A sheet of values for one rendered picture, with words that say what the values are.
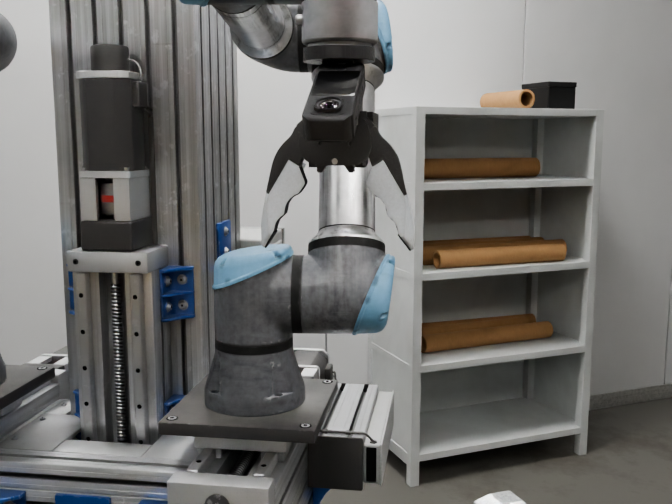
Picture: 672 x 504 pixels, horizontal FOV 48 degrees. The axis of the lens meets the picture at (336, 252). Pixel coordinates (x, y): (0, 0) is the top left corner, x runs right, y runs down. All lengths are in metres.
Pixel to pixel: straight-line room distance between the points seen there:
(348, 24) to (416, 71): 2.75
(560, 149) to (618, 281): 0.90
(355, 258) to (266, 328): 0.16
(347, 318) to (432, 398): 2.66
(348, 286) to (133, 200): 0.38
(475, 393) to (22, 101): 2.41
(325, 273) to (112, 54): 0.48
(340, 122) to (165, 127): 0.66
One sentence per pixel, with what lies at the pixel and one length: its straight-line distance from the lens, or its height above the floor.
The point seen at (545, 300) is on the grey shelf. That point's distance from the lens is 3.81.
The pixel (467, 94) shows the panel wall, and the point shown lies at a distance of 3.60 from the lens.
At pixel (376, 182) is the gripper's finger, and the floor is 1.39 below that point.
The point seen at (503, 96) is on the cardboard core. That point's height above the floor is 1.61.
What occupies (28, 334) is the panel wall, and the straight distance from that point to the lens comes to 3.17.
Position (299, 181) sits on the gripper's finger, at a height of 1.39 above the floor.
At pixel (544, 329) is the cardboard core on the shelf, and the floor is 0.57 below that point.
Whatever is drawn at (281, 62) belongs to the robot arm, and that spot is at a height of 1.55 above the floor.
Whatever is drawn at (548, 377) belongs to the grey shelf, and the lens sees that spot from 3.86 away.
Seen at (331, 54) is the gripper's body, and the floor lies 1.51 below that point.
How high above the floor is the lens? 1.43
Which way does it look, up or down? 9 degrees down
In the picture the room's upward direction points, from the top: straight up
